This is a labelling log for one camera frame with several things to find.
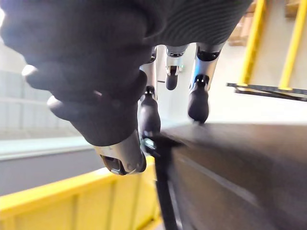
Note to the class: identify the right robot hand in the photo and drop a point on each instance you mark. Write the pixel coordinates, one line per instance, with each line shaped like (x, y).
(96, 48)

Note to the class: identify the yellow shelf upright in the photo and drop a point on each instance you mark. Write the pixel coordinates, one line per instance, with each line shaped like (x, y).
(251, 45)
(291, 50)

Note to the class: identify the black shelf base bar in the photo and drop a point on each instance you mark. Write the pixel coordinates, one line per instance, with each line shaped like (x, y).
(268, 90)

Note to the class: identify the brown cardboard box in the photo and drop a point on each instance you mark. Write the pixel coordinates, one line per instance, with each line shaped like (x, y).
(292, 8)
(241, 33)

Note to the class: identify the black plastic housing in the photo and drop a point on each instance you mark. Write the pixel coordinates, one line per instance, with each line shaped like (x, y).
(165, 187)

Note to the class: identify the yellow plastic crate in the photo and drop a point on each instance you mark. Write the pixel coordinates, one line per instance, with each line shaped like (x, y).
(79, 206)

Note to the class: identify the large dark box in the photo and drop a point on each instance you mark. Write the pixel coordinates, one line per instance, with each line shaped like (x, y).
(239, 177)

